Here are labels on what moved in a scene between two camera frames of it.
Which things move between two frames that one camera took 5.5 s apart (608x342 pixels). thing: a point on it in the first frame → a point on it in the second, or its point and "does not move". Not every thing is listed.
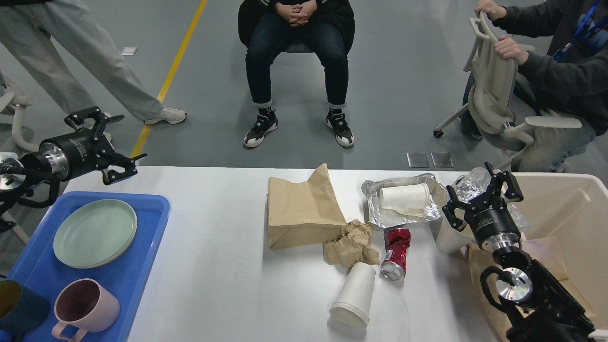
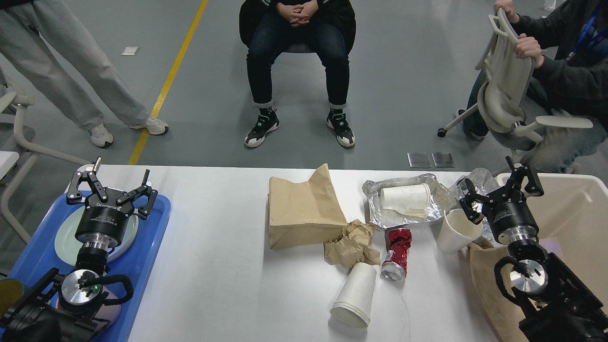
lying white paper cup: x=353 y=304 does not move
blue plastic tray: x=38 y=265 does not move
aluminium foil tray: x=384 y=217 does not move
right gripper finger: x=514 y=193 → x=519 y=172
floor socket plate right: x=442 y=159 does not move
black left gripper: x=74 y=155 → x=103 y=223
